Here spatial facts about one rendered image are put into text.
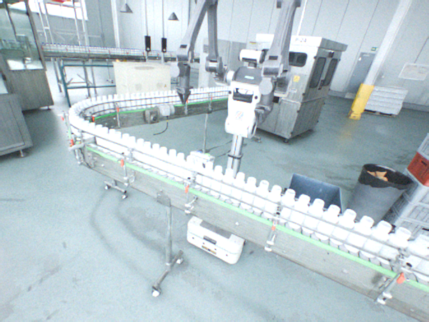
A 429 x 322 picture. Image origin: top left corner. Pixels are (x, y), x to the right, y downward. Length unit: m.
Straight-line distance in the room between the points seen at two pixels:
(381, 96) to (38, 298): 10.33
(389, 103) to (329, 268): 9.45
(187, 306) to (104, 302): 0.60
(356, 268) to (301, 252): 0.21
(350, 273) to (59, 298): 1.87
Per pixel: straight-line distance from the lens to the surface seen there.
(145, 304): 1.92
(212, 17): 1.47
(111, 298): 1.99
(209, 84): 7.02
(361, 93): 8.42
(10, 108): 3.84
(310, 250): 1.12
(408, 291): 1.22
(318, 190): 1.68
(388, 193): 2.94
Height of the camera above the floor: 1.70
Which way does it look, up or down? 29 degrees down
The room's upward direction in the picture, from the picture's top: 6 degrees clockwise
